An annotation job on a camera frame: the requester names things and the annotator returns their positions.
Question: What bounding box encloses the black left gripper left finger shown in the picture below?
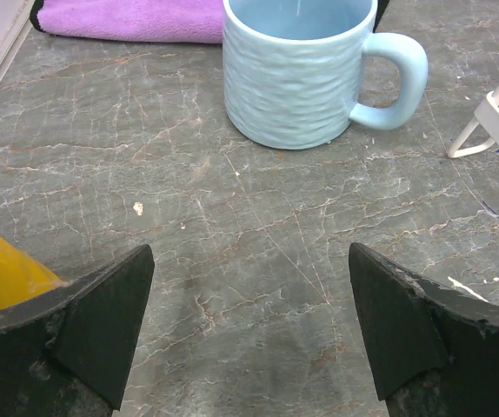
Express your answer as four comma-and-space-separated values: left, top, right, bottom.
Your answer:
0, 244, 155, 416

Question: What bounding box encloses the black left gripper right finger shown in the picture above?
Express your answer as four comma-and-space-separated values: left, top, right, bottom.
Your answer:
349, 242, 499, 416

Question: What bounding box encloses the light blue textured mug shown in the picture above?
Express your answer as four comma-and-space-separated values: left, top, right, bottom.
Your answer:
223, 1, 429, 149

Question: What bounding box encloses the yellow plastic cup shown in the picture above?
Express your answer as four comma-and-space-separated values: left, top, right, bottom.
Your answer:
0, 237, 65, 310

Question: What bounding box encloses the purple microfiber cloth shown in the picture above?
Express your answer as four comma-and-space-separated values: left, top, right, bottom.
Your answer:
30, 0, 223, 43

